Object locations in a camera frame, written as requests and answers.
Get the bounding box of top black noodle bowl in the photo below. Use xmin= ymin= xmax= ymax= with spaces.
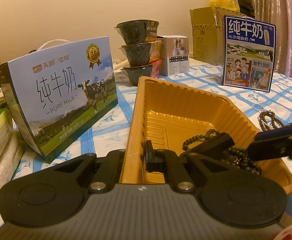
xmin=114 ymin=20 xmax=159 ymax=45

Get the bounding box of light blue milk carton box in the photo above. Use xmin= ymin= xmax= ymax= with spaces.
xmin=0 ymin=36 xmax=118 ymax=163

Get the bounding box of bottom black noodle bowl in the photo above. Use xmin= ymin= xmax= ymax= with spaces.
xmin=122 ymin=59 xmax=162 ymax=87

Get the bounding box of orange plastic tray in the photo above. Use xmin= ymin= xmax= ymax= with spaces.
xmin=118 ymin=76 xmax=292 ymax=195

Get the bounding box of dark blue milk carton box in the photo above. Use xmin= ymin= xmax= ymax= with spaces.
xmin=221 ymin=15 xmax=277 ymax=92

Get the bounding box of dark green bead necklace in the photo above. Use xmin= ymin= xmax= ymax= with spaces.
xmin=182 ymin=128 xmax=263 ymax=176

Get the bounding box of yellow plastic bag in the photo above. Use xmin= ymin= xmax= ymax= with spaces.
xmin=207 ymin=0 xmax=240 ymax=12

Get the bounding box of open cardboard box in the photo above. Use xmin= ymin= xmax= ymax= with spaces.
xmin=190 ymin=7 xmax=243 ymax=66

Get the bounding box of middle black noodle bowl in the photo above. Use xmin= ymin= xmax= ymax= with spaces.
xmin=121 ymin=40 xmax=162 ymax=67

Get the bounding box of brown bead bracelet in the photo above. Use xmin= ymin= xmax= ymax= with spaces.
xmin=258 ymin=109 xmax=285 ymax=132

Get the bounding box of small white product box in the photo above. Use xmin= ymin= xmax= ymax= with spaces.
xmin=157 ymin=35 xmax=189 ymax=76

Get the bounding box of black noodle bowl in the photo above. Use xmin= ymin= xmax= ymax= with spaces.
xmin=114 ymin=20 xmax=159 ymax=45
xmin=122 ymin=59 xmax=162 ymax=87
xmin=121 ymin=40 xmax=162 ymax=67

